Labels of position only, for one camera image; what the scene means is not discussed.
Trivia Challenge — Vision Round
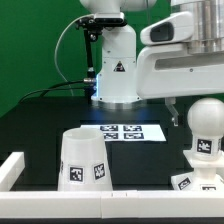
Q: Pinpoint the white lamp bulb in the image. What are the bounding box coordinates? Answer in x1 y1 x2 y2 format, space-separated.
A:
187 98 224 161

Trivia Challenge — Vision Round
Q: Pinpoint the grey camera cable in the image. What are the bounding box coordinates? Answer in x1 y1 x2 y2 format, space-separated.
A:
53 14 94 98

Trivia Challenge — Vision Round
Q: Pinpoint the white front fence bar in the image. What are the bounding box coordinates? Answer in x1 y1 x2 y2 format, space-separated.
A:
0 191 224 219

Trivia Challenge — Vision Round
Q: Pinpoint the white fence bar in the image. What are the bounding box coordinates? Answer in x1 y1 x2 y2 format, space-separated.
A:
0 191 224 219
0 152 25 192

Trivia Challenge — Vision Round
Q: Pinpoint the white marker sheet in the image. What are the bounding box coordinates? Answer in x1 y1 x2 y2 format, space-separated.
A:
85 124 166 142

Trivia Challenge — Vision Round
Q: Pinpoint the black cable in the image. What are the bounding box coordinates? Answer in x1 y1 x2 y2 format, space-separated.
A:
18 79 88 104

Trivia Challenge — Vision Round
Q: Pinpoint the white left fence bar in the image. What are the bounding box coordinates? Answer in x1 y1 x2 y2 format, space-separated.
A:
0 152 25 192

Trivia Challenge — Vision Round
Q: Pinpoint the white lamp base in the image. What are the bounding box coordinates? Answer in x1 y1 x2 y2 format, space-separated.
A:
171 150 224 192

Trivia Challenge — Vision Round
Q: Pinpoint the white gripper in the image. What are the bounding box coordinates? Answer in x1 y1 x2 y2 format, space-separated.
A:
136 11 224 126

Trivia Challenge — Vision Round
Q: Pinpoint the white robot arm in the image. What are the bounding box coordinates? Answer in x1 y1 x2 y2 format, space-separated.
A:
80 0 224 119

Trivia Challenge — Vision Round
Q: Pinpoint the white lamp shade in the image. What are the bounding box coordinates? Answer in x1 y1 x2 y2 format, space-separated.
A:
58 128 112 191

